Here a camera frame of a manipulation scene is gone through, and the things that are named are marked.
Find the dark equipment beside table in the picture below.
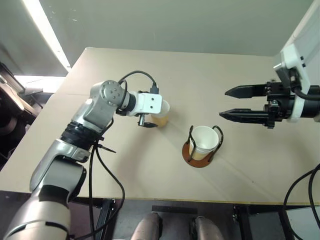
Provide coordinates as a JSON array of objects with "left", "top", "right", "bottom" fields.
[{"left": 0, "top": 61, "right": 44, "bottom": 163}]

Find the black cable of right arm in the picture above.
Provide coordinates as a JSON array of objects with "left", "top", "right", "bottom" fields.
[
  {"left": 308, "top": 169, "right": 320, "bottom": 220},
  {"left": 283, "top": 162, "right": 320, "bottom": 240}
]

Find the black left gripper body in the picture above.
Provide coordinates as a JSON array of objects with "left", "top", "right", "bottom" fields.
[{"left": 137, "top": 113, "right": 151, "bottom": 128}]

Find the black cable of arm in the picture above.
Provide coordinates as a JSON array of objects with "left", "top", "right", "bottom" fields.
[
  {"left": 88, "top": 71, "right": 161, "bottom": 240},
  {"left": 67, "top": 148, "right": 126, "bottom": 240},
  {"left": 308, "top": 169, "right": 320, "bottom": 220},
  {"left": 283, "top": 162, "right": 320, "bottom": 240}
]

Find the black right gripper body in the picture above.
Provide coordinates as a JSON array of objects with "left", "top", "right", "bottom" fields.
[{"left": 262, "top": 80, "right": 298, "bottom": 129}]

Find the black cable tie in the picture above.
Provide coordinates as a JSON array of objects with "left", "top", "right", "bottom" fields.
[{"left": 97, "top": 141, "right": 117, "bottom": 154}]

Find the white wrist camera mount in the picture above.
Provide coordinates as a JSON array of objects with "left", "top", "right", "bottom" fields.
[
  {"left": 273, "top": 44, "right": 312, "bottom": 124},
  {"left": 126, "top": 91, "right": 164, "bottom": 117}
]

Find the black metal table leg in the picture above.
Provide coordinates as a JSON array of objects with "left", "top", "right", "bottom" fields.
[
  {"left": 94, "top": 198, "right": 117, "bottom": 240},
  {"left": 232, "top": 204, "right": 252, "bottom": 240}
]

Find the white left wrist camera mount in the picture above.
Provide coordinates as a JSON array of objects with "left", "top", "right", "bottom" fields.
[{"left": 126, "top": 91, "right": 164, "bottom": 117}]

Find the black cable of right wrist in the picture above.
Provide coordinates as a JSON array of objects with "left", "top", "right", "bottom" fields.
[{"left": 288, "top": 69, "right": 320, "bottom": 101}]

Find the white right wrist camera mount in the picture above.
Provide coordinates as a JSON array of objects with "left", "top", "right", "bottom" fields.
[{"left": 273, "top": 44, "right": 312, "bottom": 124}]

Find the wire cup holder brown base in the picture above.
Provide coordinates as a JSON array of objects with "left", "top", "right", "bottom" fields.
[{"left": 181, "top": 124, "right": 224, "bottom": 169}]

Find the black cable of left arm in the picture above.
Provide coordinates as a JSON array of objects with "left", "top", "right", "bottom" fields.
[
  {"left": 67, "top": 148, "right": 126, "bottom": 240},
  {"left": 88, "top": 71, "right": 161, "bottom": 240}
]

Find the white and tan paper cup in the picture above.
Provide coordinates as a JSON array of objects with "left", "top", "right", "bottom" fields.
[
  {"left": 150, "top": 99, "right": 171, "bottom": 129},
  {"left": 188, "top": 125, "right": 220, "bottom": 161}
]

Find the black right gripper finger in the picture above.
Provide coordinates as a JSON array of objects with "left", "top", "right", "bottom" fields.
[
  {"left": 224, "top": 84, "right": 268, "bottom": 99},
  {"left": 218, "top": 108, "right": 270, "bottom": 125}
]

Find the black flat bar under table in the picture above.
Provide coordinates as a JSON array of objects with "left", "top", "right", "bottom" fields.
[{"left": 151, "top": 205, "right": 199, "bottom": 215}]

